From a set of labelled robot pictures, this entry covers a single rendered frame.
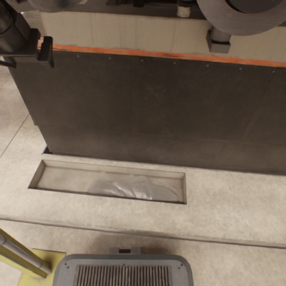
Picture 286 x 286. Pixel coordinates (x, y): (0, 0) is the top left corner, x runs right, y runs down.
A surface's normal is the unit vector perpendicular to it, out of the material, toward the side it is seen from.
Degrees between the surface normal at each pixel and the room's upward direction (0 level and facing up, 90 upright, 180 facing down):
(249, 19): 90
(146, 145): 90
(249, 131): 90
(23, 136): 0
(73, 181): 0
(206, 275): 0
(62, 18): 90
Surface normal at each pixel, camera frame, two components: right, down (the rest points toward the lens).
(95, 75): -0.09, 0.75
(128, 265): 0.04, -0.66
